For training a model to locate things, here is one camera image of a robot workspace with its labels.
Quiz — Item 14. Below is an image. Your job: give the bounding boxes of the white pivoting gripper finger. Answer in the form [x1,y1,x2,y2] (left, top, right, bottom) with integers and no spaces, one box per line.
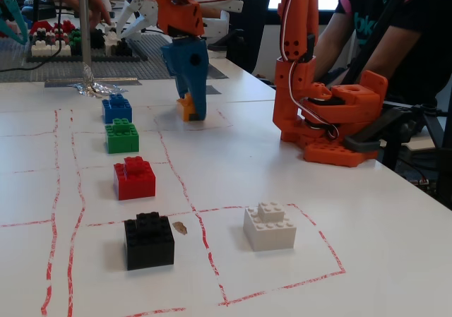
[116,0,143,32]

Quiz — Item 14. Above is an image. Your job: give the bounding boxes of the blue pivoting gripper finger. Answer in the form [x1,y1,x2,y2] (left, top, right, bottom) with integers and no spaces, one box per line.
[174,76,192,101]

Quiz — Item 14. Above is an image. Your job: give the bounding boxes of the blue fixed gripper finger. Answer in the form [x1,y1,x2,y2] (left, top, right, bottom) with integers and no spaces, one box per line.
[190,78,208,122]

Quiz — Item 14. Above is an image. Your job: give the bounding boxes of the short teal gripper finger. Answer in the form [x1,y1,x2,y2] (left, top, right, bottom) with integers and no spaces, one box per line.
[0,18,19,40]

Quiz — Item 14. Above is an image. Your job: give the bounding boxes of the long teal gripper finger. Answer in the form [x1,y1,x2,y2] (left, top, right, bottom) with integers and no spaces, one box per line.
[1,0,30,47]

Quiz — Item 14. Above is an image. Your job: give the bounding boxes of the white fixed gripper finger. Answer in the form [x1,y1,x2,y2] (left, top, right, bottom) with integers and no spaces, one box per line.
[117,11,156,40]

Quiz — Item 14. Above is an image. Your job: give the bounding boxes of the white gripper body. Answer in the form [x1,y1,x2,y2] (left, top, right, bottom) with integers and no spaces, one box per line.
[126,0,158,27]

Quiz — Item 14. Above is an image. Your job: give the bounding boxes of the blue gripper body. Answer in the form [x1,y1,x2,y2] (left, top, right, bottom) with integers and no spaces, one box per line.
[160,35,210,83]

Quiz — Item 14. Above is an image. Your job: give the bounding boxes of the orange toy brick block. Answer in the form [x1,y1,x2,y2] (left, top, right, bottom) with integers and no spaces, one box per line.
[176,92,199,122]

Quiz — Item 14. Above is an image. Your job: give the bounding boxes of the blue toy brick block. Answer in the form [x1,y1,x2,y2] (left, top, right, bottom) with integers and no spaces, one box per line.
[101,93,133,124]

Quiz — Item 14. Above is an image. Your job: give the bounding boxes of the green toy brick block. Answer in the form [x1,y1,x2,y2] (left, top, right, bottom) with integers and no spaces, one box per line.
[105,117,140,155]

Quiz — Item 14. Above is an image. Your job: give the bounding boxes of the red toy brick block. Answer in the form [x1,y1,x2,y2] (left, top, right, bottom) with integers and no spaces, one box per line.
[113,156,157,201]

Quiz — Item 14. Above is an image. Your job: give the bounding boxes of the white toy brick block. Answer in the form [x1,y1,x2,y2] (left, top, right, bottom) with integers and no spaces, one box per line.
[242,201,297,252]

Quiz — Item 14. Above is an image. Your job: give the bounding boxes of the black toy brick block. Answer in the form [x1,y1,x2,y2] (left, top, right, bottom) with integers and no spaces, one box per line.
[124,212,175,271]

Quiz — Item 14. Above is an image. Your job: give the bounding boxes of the person's bare hand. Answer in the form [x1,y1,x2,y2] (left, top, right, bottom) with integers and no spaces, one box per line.
[58,0,114,29]

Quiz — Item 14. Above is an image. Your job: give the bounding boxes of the grey studded baseplate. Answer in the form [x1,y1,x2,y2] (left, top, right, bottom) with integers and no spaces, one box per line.
[0,33,229,83]

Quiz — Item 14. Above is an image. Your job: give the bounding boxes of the red brick pile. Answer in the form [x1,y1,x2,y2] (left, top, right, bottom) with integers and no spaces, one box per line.
[29,19,76,38]

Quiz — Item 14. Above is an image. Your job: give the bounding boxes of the white brick stack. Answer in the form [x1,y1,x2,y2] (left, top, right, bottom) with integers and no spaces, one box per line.
[103,30,120,56]

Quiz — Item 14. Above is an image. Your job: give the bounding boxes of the white brick row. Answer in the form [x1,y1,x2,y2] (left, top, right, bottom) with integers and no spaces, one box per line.
[30,38,72,58]

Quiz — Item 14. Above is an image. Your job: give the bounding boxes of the metal pole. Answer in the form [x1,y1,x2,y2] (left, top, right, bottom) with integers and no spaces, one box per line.
[78,0,93,81]

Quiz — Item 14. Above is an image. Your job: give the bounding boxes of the long grey tape strip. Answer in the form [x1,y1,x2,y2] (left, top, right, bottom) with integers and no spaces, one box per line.
[44,77,142,88]

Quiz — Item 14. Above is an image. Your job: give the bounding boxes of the green brick stack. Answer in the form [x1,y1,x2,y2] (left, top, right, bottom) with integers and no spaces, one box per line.
[68,29,83,55]

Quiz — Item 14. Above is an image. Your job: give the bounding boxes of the pile of lego bricks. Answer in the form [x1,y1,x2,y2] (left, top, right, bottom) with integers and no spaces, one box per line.
[25,34,150,63]

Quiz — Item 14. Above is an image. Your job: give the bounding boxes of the black table clamp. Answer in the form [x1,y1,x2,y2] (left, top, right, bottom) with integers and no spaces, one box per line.
[343,102,441,155]

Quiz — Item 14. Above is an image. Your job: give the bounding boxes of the person in dark jersey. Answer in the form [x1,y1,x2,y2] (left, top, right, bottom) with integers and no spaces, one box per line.
[313,0,452,110]

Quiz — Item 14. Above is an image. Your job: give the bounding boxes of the thin black cable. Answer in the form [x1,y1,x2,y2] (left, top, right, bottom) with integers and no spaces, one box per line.
[0,61,33,73]

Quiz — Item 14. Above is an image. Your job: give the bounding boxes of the white red servo cable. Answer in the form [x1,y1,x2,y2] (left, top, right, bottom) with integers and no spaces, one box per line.
[281,0,340,140]

